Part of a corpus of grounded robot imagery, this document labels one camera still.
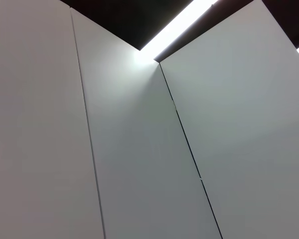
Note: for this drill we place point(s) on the long ceiling light strip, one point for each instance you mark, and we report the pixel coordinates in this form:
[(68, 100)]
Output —
[(174, 27)]

